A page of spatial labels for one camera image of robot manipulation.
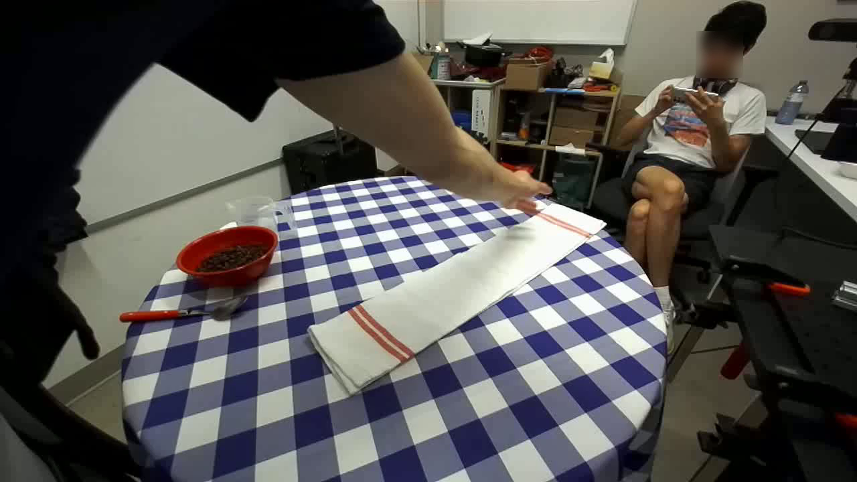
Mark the bare hand of standing person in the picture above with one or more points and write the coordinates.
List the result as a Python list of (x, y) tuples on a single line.
[(498, 186)]

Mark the white towel with red stripes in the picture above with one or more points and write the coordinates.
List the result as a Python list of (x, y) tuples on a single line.
[(446, 294)]

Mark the bare forearm of standing person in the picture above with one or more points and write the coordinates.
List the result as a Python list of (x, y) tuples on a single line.
[(384, 107)]

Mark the wooden shelf unit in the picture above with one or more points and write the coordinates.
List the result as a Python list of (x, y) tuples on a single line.
[(546, 134)]

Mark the cardboard box on shelf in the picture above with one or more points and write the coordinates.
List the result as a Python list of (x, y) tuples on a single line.
[(528, 73)]

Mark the tissue box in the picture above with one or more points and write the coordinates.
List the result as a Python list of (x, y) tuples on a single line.
[(601, 71)]

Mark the seated person in white shirt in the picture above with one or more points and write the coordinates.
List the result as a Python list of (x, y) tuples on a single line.
[(686, 134)]

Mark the blue white checkered tablecloth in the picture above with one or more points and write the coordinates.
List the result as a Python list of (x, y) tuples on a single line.
[(537, 383)]

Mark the grey office chair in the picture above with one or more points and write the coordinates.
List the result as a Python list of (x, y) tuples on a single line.
[(726, 190)]

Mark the dark beans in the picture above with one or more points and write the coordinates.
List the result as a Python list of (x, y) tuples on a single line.
[(232, 257)]

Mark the clear water bottle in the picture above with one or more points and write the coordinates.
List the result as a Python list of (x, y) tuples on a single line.
[(790, 104)]

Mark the white desk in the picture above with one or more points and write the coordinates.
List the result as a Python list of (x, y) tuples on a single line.
[(813, 164)]

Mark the red bowl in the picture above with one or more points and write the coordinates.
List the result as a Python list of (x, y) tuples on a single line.
[(191, 259)]

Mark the black laptop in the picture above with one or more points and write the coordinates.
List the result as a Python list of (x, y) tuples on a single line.
[(844, 136)]

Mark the standing person in dark shirt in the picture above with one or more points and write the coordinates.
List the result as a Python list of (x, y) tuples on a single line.
[(55, 134)]

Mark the white wall board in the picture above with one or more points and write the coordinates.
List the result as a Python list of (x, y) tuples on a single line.
[(537, 22)]

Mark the black stereo camera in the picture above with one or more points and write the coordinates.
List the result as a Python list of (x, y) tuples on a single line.
[(834, 29)]

